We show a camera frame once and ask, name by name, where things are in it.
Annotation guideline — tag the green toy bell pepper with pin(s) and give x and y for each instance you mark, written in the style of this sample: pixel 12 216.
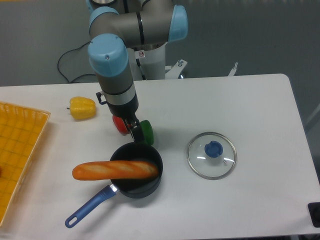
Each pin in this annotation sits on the green toy bell pepper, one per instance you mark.
pixel 147 131

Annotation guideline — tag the red toy bell pepper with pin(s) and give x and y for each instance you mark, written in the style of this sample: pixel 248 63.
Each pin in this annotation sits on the red toy bell pepper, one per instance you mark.
pixel 120 125

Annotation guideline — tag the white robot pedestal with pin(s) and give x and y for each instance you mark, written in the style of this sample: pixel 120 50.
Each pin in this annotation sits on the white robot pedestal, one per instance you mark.
pixel 149 63

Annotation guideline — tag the glass pot lid blue knob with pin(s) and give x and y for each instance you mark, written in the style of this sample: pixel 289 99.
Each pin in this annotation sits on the glass pot lid blue knob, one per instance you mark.
pixel 211 155

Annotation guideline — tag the toy baguette bread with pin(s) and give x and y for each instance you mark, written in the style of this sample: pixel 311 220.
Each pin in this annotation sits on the toy baguette bread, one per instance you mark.
pixel 114 170

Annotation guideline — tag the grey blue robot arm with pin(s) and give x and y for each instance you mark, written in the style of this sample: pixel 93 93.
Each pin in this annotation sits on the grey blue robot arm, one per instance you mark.
pixel 128 43

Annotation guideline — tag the yellow plastic basket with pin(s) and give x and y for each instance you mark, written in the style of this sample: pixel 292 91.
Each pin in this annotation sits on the yellow plastic basket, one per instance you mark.
pixel 21 128

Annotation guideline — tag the black device at table edge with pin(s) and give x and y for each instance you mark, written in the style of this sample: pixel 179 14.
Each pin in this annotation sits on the black device at table edge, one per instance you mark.
pixel 314 211

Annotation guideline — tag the white table bracket right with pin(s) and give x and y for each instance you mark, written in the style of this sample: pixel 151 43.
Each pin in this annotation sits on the white table bracket right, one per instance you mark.
pixel 233 70

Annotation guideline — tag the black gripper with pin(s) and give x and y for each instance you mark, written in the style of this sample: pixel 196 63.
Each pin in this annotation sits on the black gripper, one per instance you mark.
pixel 126 112

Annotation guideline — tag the yellow toy bell pepper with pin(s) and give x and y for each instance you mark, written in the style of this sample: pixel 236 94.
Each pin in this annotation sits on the yellow toy bell pepper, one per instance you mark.
pixel 82 108

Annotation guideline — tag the dark saucepan blue handle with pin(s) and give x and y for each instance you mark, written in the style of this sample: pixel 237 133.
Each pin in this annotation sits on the dark saucepan blue handle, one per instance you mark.
pixel 132 188

